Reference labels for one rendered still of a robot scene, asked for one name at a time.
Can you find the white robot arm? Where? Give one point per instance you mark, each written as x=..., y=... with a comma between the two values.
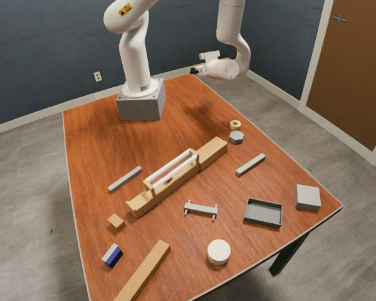
x=131, y=18

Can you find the long tan wooden bar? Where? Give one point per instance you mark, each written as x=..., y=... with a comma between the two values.
x=144, y=273

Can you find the beige roll of masking tape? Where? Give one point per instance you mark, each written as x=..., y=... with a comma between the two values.
x=235, y=125

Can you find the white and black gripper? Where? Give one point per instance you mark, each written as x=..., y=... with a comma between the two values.
x=198, y=71

